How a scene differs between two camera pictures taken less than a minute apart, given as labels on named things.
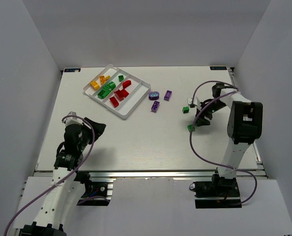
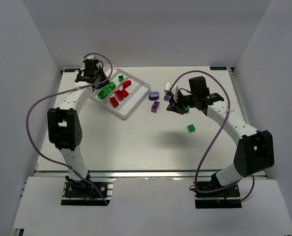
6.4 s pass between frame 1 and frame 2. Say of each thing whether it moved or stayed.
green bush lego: stayed
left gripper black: moved
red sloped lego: stayed
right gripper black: moved
